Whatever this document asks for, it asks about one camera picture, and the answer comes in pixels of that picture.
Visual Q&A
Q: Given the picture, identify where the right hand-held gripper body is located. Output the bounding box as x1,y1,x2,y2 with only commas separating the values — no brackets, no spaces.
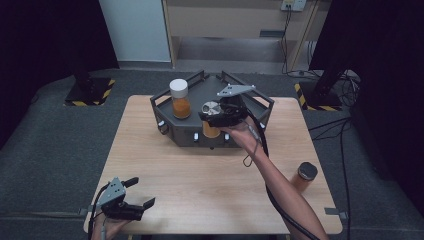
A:
213,84,257,128

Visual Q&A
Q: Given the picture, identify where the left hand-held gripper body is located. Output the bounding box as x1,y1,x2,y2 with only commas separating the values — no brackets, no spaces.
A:
96,177,144,222

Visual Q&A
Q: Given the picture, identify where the silver-lid spice jar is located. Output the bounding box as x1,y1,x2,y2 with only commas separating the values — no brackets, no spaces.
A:
201,100,224,139

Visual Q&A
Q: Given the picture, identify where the black corner shelf rack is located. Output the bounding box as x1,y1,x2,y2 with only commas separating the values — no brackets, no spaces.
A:
149,69,275,149

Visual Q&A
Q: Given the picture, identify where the white-lid spice jar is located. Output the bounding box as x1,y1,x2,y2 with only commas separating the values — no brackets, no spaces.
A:
168,78,192,120

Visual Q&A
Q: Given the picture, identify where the black-lid spice jar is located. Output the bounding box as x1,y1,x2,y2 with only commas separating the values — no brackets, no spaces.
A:
289,161,319,194

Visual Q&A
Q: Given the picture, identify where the person's right hand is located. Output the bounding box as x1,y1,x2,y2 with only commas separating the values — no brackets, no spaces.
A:
221,118,268,161

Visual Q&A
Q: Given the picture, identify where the person's left hand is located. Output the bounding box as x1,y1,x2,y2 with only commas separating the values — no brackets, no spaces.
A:
91,214,133,240

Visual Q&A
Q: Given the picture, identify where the wooden cabinet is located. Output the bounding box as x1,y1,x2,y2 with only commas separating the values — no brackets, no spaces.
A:
161,0,331,72

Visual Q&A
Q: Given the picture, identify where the black stand with striped base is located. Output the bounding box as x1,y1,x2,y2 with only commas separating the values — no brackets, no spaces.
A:
64,49,117,107
293,63,351,112

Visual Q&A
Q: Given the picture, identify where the white panel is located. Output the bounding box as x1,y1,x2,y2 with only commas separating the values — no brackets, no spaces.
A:
97,0,173,63

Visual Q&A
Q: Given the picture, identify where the black curtain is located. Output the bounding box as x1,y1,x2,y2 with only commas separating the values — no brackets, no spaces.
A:
0,0,120,149
308,0,424,214

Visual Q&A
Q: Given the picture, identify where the left hand-held gripper black cable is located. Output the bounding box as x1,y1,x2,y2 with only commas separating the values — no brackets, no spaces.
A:
87,183,111,240

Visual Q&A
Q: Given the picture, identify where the hand-held gripper black cable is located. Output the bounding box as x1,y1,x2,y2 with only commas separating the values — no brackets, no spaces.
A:
244,108,323,240
87,183,111,240

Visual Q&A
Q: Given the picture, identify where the right hand-held gripper black cable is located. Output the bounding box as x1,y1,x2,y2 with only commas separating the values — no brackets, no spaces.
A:
244,108,323,240

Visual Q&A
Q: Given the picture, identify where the thin black wrist cord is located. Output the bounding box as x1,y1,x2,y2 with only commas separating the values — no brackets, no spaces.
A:
242,141,262,168

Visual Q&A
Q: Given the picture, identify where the black cable from outlet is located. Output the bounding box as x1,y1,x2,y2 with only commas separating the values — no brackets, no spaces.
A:
280,6,318,79

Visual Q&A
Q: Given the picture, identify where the black floor cable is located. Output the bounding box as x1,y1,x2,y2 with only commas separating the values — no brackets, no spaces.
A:
308,116,353,240

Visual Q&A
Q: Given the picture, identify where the black cable bundle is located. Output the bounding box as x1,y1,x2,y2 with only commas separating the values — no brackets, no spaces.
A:
336,69,362,108

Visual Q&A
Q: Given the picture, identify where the white wall power outlet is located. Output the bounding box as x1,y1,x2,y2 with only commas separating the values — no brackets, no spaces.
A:
280,0,308,13

